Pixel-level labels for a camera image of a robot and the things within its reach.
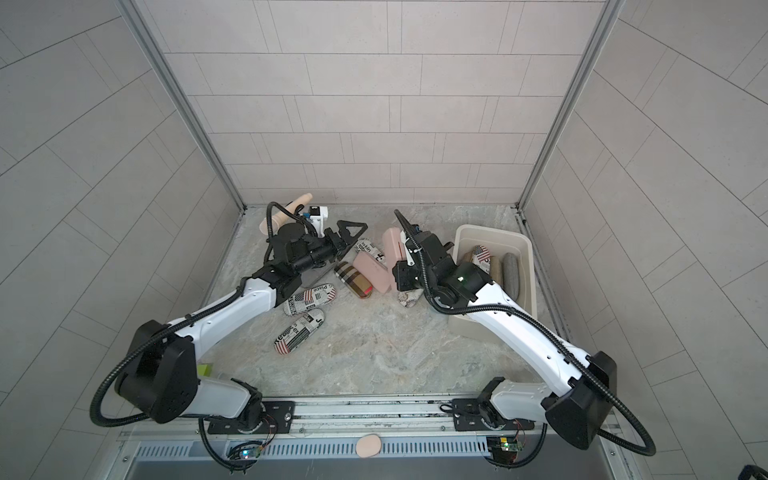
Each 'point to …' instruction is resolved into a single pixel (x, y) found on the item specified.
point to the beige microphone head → (282, 217)
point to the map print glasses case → (408, 298)
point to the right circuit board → (504, 448)
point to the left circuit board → (247, 452)
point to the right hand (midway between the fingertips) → (395, 271)
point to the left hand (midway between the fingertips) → (368, 233)
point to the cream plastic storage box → (498, 241)
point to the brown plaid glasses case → (347, 274)
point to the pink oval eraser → (368, 445)
